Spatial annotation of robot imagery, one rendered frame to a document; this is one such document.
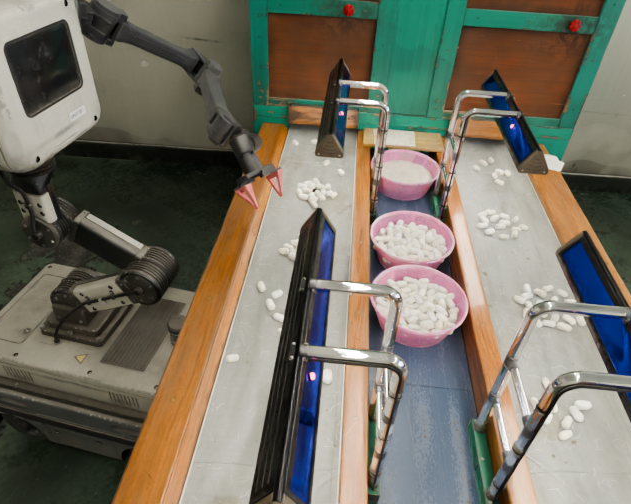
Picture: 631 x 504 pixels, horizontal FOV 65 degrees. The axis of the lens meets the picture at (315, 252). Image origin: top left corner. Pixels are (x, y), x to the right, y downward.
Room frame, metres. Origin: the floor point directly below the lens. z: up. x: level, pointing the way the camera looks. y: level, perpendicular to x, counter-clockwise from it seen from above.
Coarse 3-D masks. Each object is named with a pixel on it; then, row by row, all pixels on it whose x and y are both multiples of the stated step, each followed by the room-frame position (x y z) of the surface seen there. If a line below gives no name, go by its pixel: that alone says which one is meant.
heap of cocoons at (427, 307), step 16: (400, 288) 1.05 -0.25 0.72; (416, 288) 1.04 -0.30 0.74; (432, 288) 1.04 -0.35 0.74; (384, 304) 0.96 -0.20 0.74; (416, 304) 0.98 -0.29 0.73; (432, 304) 0.97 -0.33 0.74; (448, 304) 0.98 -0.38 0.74; (400, 320) 0.90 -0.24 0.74; (416, 320) 0.91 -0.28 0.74; (432, 320) 0.91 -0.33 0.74; (448, 320) 0.92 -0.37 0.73
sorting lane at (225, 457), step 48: (288, 144) 1.87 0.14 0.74; (288, 192) 1.50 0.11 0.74; (288, 240) 1.22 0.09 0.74; (336, 240) 1.24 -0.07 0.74; (288, 288) 1.00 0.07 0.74; (240, 336) 0.82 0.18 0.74; (336, 336) 0.84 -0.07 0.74; (240, 384) 0.68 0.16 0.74; (336, 384) 0.69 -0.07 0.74; (240, 432) 0.56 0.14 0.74; (336, 432) 0.57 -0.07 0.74; (192, 480) 0.45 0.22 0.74; (240, 480) 0.46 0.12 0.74; (336, 480) 0.47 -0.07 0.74
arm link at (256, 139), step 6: (228, 114) 1.31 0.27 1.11; (228, 120) 1.28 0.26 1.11; (234, 120) 1.30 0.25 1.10; (234, 126) 1.27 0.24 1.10; (240, 126) 1.29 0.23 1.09; (234, 132) 1.28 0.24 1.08; (240, 132) 1.32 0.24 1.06; (246, 132) 1.34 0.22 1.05; (210, 138) 1.27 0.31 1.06; (228, 138) 1.26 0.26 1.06; (252, 138) 1.30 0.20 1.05; (258, 138) 1.33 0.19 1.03; (216, 144) 1.26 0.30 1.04; (222, 144) 1.26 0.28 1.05; (228, 144) 1.29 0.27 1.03; (258, 144) 1.32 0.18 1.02; (258, 150) 1.34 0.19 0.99
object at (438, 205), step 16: (464, 96) 1.57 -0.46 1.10; (480, 96) 1.57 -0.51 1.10; (496, 96) 1.56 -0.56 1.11; (512, 96) 1.57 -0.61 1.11; (480, 112) 1.42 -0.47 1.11; (496, 112) 1.42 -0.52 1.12; (512, 112) 1.42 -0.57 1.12; (448, 128) 1.58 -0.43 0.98; (464, 128) 1.42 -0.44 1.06; (448, 144) 1.57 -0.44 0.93; (448, 176) 1.43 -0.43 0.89; (432, 192) 1.59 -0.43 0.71; (448, 192) 1.42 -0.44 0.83; (432, 208) 1.53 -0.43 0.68
